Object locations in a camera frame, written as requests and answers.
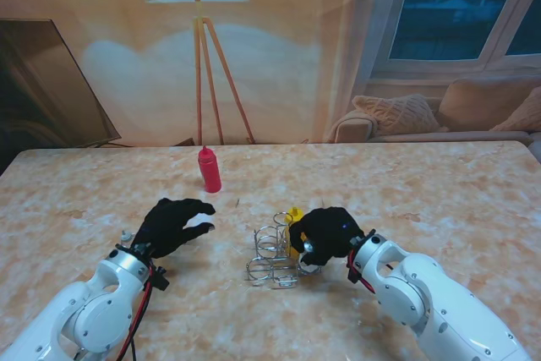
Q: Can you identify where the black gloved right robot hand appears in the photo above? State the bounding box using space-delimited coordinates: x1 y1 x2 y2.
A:
288 206 365 267

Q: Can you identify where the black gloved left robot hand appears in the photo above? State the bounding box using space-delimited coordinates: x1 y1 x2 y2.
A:
130 197 216 260

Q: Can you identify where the clear shaker with silver cap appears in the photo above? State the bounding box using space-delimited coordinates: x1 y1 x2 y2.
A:
298 238 319 274

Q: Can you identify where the yellow squeeze bottle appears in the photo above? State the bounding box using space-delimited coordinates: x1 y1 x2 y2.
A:
283 206 304 259

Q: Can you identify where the red squeeze bottle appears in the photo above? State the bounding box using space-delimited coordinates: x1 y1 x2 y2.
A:
197 145 223 193

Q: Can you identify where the beige knit cushion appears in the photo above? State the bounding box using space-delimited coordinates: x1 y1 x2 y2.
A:
489 85 541 133
351 94 449 136

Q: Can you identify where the dark flat television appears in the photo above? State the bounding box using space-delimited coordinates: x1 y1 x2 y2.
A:
0 18 123 150

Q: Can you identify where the beige sofa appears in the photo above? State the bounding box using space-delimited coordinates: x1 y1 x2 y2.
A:
329 77 541 145

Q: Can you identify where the sheer beige curtain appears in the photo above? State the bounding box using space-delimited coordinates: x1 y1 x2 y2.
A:
312 0 385 142

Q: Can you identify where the white framed window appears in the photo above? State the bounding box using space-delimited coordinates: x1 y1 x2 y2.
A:
369 0 541 79

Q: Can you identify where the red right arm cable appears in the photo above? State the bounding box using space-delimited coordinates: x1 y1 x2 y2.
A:
347 249 377 294

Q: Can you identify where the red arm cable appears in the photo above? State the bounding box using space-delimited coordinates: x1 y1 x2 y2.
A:
347 249 377 294
113 263 154 361

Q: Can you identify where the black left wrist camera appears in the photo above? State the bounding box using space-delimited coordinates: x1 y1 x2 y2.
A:
150 265 171 290

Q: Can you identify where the chrome wire condiment rack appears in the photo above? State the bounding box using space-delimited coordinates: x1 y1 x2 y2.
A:
244 211 323 289

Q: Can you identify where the red left arm cable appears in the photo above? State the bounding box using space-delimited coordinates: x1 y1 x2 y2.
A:
113 263 154 361

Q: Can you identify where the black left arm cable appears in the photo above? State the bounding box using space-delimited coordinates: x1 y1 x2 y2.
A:
126 318 139 361

